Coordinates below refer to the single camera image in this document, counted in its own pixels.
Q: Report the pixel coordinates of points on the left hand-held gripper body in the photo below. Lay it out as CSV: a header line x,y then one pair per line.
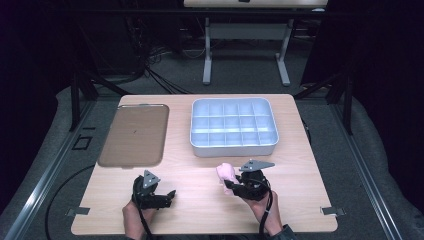
x,y
146,192

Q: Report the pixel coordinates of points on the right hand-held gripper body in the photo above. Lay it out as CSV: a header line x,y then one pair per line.
x,y
255,185

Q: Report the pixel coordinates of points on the pink sock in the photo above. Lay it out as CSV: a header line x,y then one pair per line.
x,y
226,172

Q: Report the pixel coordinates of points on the person's dark sleeve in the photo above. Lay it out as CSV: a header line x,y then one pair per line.
x,y
285,234
131,238

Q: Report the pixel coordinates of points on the white divided storage box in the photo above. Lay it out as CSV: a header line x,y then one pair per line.
x,y
233,126

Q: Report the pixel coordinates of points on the brown flat tray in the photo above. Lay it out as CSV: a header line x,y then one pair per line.
x,y
135,135

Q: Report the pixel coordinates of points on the black square tape marker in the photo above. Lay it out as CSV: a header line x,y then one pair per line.
x,y
76,142

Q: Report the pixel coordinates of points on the short black tape strip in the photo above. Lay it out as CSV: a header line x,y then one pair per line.
x,y
89,128

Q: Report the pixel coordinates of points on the black metal stand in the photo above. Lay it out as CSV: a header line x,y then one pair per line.
x,y
76,100
348,100

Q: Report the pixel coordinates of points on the white-legged desk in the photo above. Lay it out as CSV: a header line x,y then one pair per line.
x,y
246,31

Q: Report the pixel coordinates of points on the aluminium floor rail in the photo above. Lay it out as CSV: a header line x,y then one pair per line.
x,y
366,173
46,173

